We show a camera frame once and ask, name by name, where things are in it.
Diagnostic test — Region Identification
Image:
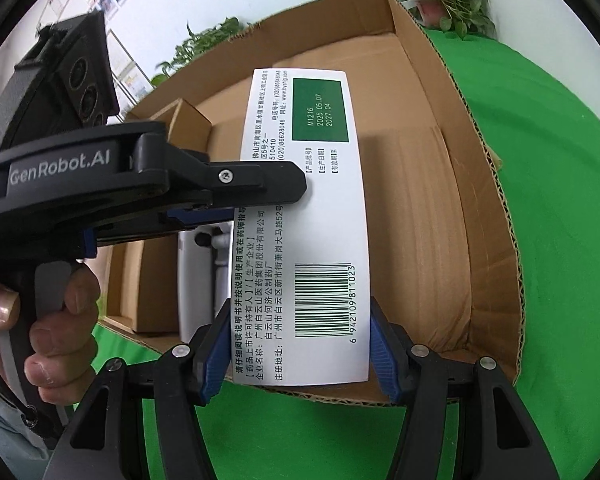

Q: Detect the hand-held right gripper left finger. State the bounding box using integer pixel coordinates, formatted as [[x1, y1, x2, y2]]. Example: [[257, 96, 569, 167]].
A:
[[46, 297, 233, 480]]

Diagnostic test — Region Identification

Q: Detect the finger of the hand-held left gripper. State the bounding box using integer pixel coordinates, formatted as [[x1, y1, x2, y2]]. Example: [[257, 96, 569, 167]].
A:
[[82, 204, 237, 261], [131, 132, 309, 209]]

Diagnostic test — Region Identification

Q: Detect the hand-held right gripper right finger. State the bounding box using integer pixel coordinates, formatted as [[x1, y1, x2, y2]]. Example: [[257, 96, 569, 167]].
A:
[[370, 297, 563, 480]]

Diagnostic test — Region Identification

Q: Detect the white handheld device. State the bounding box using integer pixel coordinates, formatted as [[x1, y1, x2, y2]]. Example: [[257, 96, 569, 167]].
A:
[[177, 224, 233, 342]]

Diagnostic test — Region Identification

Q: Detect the white medicine box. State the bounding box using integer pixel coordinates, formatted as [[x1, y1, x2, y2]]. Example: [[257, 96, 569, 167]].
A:
[[228, 66, 370, 387]]

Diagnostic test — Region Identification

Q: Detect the large brown cardboard box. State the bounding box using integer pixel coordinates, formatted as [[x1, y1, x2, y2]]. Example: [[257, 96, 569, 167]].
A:
[[97, 0, 526, 407]]

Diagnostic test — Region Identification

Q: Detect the person's left hand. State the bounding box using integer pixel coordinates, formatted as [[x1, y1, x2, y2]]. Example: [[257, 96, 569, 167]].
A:
[[0, 262, 101, 408]]

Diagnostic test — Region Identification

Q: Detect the broad-leaf potted plant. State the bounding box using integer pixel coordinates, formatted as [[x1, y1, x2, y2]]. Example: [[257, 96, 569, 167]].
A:
[[150, 17, 253, 86]]

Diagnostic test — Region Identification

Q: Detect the group of framed wall notices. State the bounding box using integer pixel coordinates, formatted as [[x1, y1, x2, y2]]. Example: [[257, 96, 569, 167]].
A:
[[105, 30, 156, 103]]

